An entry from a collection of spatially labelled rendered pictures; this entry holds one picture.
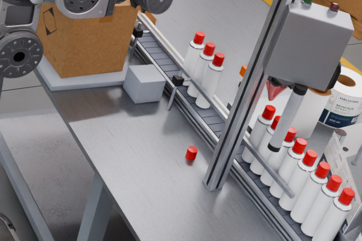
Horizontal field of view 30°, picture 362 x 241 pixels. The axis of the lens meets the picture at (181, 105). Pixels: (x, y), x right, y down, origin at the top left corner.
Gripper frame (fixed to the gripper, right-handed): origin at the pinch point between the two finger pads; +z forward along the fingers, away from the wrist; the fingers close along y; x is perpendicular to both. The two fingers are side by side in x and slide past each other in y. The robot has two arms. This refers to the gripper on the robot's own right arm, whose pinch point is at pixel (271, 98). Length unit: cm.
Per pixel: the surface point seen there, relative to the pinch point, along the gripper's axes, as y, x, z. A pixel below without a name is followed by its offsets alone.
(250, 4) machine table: 94, -68, 23
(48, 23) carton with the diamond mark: 61, 50, 6
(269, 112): -9.5, 9.1, -2.9
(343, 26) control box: -25, 14, -43
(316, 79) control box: -25.3, 15.2, -26.8
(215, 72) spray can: 18.0, 9.5, 1.3
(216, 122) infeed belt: 10.8, 8.9, 16.6
